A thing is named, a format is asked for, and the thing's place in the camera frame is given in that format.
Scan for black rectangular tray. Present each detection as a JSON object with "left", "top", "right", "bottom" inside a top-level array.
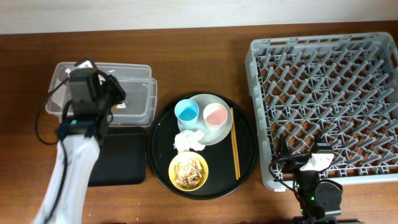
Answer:
[{"left": 88, "top": 127, "right": 147, "bottom": 187}]

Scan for white tissue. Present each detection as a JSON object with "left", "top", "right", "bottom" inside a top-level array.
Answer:
[{"left": 173, "top": 130, "right": 205, "bottom": 154}]

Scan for food scraps and shells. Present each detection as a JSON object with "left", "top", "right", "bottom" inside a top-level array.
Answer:
[{"left": 174, "top": 158, "right": 205, "bottom": 189}]

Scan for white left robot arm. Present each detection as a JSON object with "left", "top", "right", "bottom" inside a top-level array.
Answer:
[{"left": 33, "top": 58, "right": 126, "bottom": 223}]

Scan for grey dishwasher rack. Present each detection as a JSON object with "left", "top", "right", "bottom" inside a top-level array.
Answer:
[{"left": 244, "top": 32, "right": 397, "bottom": 191}]

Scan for yellow bowl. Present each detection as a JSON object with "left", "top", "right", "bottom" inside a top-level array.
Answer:
[{"left": 169, "top": 152, "right": 209, "bottom": 192}]

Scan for grey round plate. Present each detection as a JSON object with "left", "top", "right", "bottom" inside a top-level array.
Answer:
[{"left": 177, "top": 94, "right": 233, "bottom": 146}]

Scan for clear plastic bin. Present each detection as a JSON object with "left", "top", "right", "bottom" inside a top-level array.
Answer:
[{"left": 45, "top": 62, "right": 157, "bottom": 127}]

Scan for pink cup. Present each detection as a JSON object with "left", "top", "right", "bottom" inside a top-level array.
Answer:
[{"left": 203, "top": 103, "right": 228, "bottom": 131}]

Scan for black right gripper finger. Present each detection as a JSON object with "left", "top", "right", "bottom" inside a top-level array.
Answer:
[
  {"left": 313, "top": 135, "right": 333, "bottom": 153},
  {"left": 277, "top": 134, "right": 289, "bottom": 157}
]

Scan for round black tray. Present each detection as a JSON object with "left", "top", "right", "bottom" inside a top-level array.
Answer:
[{"left": 147, "top": 93, "right": 259, "bottom": 200}]

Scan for blue cup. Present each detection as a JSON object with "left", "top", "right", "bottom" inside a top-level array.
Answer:
[{"left": 174, "top": 99, "right": 199, "bottom": 127}]

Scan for gold foil wrapper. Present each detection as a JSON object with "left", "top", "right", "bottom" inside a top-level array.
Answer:
[{"left": 112, "top": 103, "right": 126, "bottom": 109}]

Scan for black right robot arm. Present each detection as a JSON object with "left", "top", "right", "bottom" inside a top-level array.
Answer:
[{"left": 269, "top": 134, "right": 343, "bottom": 224}]

